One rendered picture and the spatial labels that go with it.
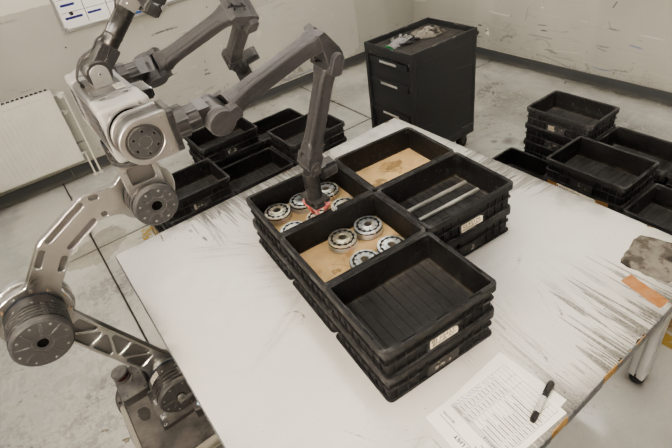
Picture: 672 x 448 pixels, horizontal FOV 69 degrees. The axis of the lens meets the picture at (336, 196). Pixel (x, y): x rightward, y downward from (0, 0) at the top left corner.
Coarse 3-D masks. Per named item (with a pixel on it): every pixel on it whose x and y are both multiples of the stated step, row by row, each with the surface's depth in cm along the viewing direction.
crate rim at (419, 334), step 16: (416, 240) 154; (384, 256) 151; (352, 272) 147; (480, 272) 140; (336, 304) 138; (464, 304) 131; (352, 320) 132; (432, 320) 128; (448, 320) 130; (368, 336) 127; (416, 336) 125; (384, 352) 122; (400, 352) 124
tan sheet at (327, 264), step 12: (384, 228) 177; (360, 240) 173; (372, 240) 172; (312, 252) 171; (324, 252) 170; (312, 264) 166; (324, 264) 166; (336, 264) 165; (348, 264) 164; (324, 276) 161
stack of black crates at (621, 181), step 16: (576, 144) 253; (592, 144) 249; (560, 160) 249; (576, 160) 254; (592, 160) 252; (608, 160) 246; (624, 160) 239; (640, 160) 232; (544, 176) 247; (560, 176) 240; (576, 176) 233; (592, 176) 224; (608, 176) 240; (624, 176) 238; (640, 176) 220; (592, 192) 228; (608, 192) 222; (624, 192) 215; (640, 192) 227
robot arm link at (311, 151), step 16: (320, 64) 146; (336, 64) 141; (320, 80) 146; (320, 96) 149; (320, 112) 152; (320, 128) 156; (304, 144) 161; (320, 144) 160; (304, 160) 164; (320, 160) 164
